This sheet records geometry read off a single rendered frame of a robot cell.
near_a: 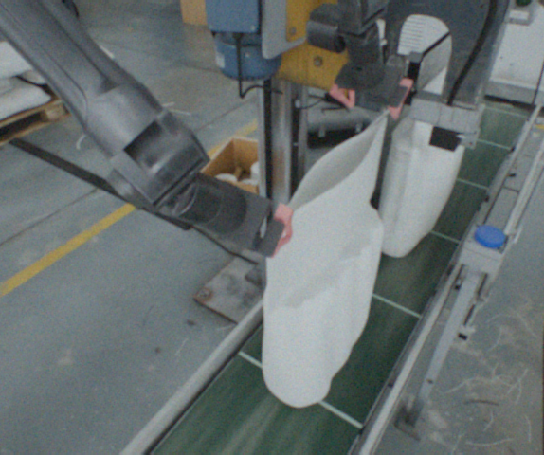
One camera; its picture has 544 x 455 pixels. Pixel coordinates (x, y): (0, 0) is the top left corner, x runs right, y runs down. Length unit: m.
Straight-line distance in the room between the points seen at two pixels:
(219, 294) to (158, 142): 1.58
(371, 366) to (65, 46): 1.13
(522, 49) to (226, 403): 3.27
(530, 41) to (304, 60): 2.80
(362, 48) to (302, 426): 0.88
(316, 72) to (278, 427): 0.89
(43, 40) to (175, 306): 1.66
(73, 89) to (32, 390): 1.61
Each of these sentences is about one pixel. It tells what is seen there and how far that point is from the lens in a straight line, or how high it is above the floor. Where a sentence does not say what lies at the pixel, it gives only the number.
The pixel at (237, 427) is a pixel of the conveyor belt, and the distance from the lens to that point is 1.21.
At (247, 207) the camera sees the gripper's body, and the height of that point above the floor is 1.14.
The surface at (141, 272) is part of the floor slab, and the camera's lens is 2.14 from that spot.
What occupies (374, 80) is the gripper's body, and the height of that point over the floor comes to 1.17.
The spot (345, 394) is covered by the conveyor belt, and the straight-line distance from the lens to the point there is 1.26.
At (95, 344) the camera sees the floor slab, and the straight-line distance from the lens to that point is 1.93.
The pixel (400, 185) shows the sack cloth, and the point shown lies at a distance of 1.49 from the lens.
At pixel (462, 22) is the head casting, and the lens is 0.99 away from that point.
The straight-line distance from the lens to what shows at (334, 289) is 0.90.
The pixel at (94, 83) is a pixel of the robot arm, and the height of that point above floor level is 1.34.
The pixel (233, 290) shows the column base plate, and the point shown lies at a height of 0.02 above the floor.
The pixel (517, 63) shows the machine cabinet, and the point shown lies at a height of 0.33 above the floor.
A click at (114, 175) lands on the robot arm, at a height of 1.25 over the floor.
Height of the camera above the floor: 1.47
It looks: 40 degrees down
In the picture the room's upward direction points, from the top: straight up
